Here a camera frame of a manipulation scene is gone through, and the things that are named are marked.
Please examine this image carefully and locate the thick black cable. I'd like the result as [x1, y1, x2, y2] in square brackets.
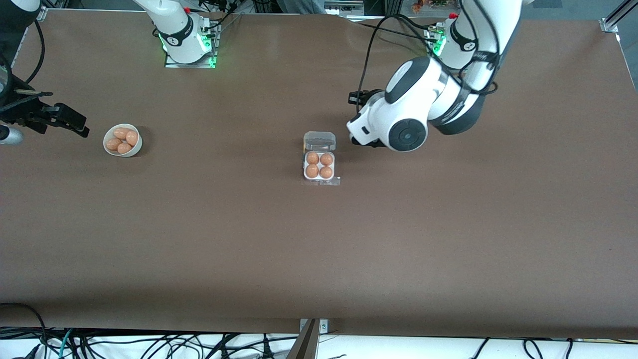
[0, 303, 48, 359]

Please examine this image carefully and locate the white black device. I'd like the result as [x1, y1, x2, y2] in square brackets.
[319, 0, 364, 15]

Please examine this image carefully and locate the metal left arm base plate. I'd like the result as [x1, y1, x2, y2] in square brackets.
[427, 25, 481, 74]

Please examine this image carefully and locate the dark grey stand pole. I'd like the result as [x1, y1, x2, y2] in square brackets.
[287, 319, 319, 359]

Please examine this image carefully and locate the aluminium profile rail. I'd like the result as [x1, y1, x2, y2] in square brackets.
[601, 0, 638, 33]

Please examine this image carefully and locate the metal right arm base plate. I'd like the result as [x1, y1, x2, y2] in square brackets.
[164, 22, 220, 69]

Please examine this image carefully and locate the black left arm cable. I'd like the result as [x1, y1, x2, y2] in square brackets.
[357, 14, 499, 98]

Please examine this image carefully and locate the blue jeans leg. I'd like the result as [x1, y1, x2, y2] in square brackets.
[276, 0, 323, 14]

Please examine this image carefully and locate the clear plastic egg carton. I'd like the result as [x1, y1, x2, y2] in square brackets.
[303, 131, 341, 186]

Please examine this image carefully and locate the white round bowl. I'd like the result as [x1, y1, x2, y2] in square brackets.
[103, 123, 143, 158]

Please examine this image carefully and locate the teal cable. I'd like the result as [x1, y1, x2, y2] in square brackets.
[59, 328, 75, 359]

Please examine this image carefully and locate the brown table cover sheet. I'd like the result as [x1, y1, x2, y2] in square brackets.
[0, 9, 638, 341]

